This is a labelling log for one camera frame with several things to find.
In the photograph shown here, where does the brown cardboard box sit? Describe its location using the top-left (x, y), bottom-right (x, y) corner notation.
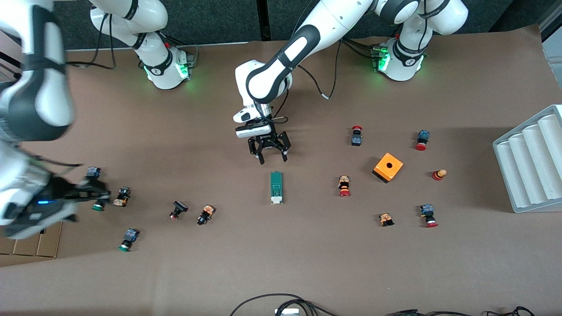
top-left (0, 222), bottom-right (63, 259)

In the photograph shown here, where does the grey side cabinet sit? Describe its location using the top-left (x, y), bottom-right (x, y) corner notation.
top-left (539, 4), bottom-right (562, 44)

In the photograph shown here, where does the black cable with plug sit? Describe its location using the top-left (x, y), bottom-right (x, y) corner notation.
top-left (385, 306), bottom-right (537, 316)

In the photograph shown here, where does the orange button enclosure box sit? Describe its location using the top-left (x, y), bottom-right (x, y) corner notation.
top-left (372, 152), bottom-right (404, 183)

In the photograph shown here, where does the black square pushbutton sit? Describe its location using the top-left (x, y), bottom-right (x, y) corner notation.
top-left (169, 200), bottom-right (189, 220)

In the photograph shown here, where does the grey ribbed tray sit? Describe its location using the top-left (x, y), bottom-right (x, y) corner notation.
top-left (493, 104), bottom-right (562, 214)

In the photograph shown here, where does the brown paper table cover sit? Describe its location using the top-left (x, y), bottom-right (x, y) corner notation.
top-left (0, 24), bottom-right (562, 316)

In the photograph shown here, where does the black vertical post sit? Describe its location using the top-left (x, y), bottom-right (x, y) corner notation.
top-left (257, 0), bottom-right (271, 41)

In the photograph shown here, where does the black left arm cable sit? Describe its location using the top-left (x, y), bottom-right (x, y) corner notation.
top-left (299, 39), bottom-right (340, 100)

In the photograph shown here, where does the black left base cable bundle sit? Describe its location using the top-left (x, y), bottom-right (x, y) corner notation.
top-left (342, 39), bottom-right (379, 61)

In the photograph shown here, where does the black pushbutton with beige block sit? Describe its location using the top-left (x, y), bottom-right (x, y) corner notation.
top-left (113, 186), bottom-right (131, 208)

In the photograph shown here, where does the green rail with white clip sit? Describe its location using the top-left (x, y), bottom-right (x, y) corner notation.
top-left (270, 171), bottom-right (285, 205)

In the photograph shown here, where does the black pushbutton with orange block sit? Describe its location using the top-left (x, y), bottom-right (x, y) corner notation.
top-left (197, 204), bottom-right (216, 226)

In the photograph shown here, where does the black looped cable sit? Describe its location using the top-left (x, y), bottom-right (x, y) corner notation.
top-left (229, 293), bottom-right (341, 316)

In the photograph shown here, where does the black right base cable bundle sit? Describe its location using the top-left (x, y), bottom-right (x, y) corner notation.
top-left (165, 35), bottom-right (199, 68)

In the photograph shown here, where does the grey side rack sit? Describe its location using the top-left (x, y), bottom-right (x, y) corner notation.
top-left (0, 26), bottom-right (22, 84)

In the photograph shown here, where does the black base cable bundle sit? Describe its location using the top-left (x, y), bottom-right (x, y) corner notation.
top-left (165, 35), bottom-right (199, 68)
top-left (342, 39), bottom-right (379, 61)

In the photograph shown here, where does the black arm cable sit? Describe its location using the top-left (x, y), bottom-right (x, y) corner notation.
top-left (65, 12), bottom-right (118, 70)
top-left (299, 39), bottom-right (340, 100)

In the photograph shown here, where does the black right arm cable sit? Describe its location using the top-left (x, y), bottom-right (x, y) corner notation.
top-left (65, 12), bottom-right (118, 70)

